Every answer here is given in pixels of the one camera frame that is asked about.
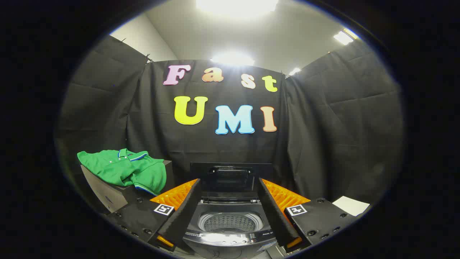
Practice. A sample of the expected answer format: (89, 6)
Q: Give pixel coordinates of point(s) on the grey cabinet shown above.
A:
(115, 196)

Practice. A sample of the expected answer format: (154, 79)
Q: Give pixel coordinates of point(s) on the large ceiling light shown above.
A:
(237, 5)

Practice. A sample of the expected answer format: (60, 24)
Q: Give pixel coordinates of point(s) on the small ceiling light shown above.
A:
(294, 71)

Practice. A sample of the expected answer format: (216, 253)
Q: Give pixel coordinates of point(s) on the round ceiling light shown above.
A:
(233, 58)

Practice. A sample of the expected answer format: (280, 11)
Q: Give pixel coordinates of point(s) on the black backdrop cloth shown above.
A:
(330, 136)

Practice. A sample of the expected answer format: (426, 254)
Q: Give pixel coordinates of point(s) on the green polo shirt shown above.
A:
(118, 169)

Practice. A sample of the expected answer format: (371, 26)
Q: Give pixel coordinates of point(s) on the dark grey washing machine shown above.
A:
(230, 241)

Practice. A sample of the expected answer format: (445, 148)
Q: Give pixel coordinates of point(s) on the rectangular ceiling light panel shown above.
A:
(344, 37)

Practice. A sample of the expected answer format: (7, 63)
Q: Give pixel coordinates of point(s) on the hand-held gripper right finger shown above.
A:
(275, 214)

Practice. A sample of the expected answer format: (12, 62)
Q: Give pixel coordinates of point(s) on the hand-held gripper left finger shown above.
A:
(181, 212)

